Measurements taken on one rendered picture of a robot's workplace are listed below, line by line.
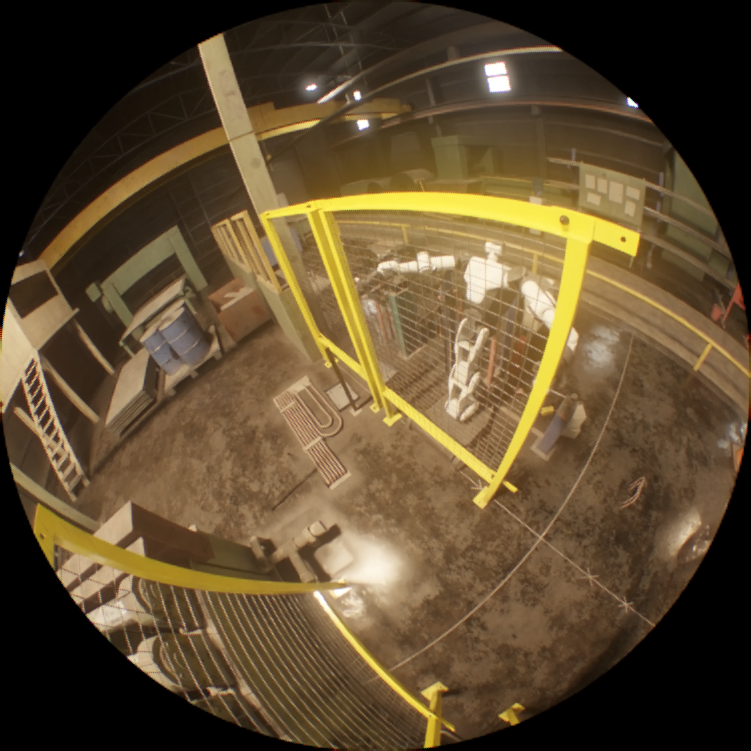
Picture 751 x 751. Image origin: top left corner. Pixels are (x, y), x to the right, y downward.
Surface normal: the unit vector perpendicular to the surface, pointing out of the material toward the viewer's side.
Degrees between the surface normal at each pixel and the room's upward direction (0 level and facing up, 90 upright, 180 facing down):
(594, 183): 90
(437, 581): 0
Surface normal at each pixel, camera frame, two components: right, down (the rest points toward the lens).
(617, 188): -0.76, 0.57
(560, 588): -0.22, -0.67
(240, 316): 0.64, 0.45
